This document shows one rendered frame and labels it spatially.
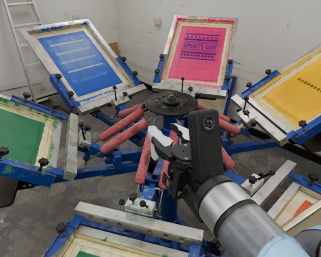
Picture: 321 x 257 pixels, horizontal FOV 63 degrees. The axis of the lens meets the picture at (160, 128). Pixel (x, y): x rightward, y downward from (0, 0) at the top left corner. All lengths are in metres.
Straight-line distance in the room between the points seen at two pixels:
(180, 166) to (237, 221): 0.13
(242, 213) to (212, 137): 0.12
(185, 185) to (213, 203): 0.10
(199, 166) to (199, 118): 0.07
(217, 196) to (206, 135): 0.09
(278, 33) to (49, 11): 3.20
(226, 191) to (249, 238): 0.07
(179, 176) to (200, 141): 0.08
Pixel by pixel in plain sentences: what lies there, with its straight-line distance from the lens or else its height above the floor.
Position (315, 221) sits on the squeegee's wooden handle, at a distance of 1.36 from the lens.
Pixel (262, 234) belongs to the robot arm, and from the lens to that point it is 0.35.
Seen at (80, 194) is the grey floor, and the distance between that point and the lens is 2.84.
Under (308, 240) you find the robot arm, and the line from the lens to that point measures 0.50.
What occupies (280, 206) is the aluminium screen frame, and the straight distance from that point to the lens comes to 1.41.
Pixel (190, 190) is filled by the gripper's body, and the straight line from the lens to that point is 0.46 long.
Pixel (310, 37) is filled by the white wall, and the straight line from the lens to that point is 3.16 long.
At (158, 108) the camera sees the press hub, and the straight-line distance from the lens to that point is 1.40.
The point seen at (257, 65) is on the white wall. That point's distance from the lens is 3.43.
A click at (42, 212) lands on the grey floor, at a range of 2.80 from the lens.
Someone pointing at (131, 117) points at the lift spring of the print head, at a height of 1.22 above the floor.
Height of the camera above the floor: 1.96
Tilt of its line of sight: 32 degrees down
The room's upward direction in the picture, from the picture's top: straight up
